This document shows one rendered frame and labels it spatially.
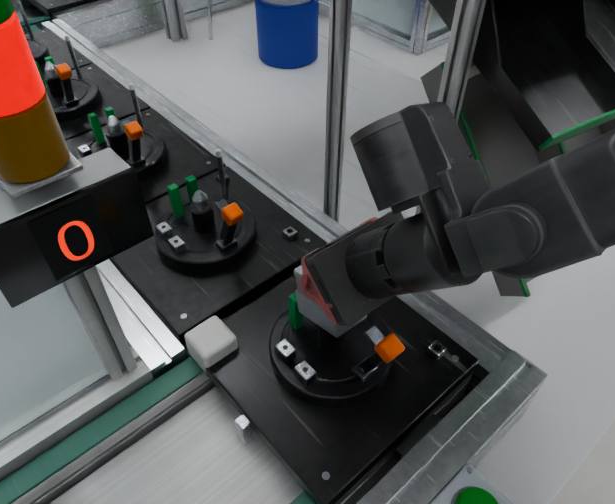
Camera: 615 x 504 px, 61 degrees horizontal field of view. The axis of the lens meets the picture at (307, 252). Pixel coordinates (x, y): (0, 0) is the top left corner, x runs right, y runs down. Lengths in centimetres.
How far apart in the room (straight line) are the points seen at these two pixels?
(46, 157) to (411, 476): 43
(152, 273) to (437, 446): 41
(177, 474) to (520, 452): 40
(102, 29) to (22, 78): 124
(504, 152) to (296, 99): 67
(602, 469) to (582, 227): 48
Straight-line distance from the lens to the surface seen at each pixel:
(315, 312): 54
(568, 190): 31
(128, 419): 63
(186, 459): 63
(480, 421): 61
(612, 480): 75
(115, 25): 162
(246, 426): 58
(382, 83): 135
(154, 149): 91
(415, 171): 36
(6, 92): 37
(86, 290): 54
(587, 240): 32
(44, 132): 39
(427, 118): 36
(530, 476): 71
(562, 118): 60
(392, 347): 50
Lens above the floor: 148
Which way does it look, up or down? 45 degrees down
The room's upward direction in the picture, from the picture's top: straight up
